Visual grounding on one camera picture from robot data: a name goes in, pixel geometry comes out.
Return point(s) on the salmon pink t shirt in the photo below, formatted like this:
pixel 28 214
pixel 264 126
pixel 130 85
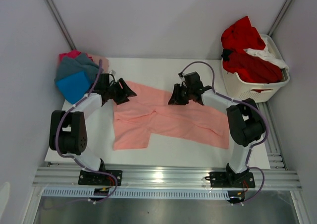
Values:
pixel 149 113

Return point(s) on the left aluminium corner post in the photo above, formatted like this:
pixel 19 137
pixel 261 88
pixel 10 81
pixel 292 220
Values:
pixel 60 23

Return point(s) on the grey blue folded shirt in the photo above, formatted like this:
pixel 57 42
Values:
pixel 82 63

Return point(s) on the white laundry basket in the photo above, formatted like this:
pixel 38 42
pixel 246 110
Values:
pixel 259 92

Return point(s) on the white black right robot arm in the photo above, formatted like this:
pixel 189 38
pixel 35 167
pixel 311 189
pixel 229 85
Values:
pixel 246 123

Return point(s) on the magenta folded shirt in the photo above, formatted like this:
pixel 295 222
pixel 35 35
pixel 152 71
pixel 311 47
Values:
pixel 71 54

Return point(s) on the blue folded t shirt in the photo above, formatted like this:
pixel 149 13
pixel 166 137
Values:
pixel 74 87

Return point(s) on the white shirt in basket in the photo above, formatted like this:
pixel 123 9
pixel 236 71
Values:
pixel 267 56

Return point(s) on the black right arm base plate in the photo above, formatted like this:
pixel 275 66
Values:
pixel 223 179

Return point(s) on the aluminium corner post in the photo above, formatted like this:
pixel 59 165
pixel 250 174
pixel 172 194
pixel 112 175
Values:
pixel 279 18
pixel 60 23

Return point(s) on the dark red shirt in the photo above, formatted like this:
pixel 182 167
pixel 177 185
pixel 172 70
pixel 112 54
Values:
pixel 253 69

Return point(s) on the bright red shirt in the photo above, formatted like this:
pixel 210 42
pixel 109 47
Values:
pixel 240 36

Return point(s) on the right aluminium corner post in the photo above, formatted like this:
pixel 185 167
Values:
pixel 279 18

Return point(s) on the white slotted cable duct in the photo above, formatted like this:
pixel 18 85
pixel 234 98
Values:
pixel 137 193

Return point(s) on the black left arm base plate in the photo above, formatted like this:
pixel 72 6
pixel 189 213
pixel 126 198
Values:
pixel 94 179

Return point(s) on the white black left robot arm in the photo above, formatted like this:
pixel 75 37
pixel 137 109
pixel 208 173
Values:
pixel 68 133

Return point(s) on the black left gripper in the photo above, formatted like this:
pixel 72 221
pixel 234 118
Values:
pixel 124 93

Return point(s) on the pale pink folded shirt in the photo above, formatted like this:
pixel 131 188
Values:
pixel 96 59

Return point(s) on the black garment in basket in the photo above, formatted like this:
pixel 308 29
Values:
pixel 226 54

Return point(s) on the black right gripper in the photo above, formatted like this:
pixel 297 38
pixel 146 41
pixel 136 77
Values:
pixel 175 99

